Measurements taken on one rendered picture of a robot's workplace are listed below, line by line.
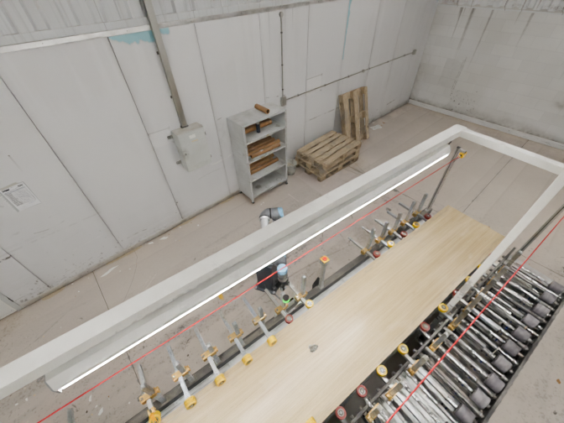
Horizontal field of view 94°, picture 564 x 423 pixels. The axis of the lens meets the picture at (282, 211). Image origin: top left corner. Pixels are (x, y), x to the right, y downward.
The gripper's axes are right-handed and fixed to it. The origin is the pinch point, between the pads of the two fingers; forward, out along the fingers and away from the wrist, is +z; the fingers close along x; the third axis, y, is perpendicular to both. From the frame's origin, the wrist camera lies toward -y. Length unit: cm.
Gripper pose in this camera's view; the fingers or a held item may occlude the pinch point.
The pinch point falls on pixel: (281, 290)
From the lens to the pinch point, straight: 268.2
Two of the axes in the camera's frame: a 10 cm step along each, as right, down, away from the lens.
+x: -5.9, -5.5, 5.9
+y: 8.1, -4.2, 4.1
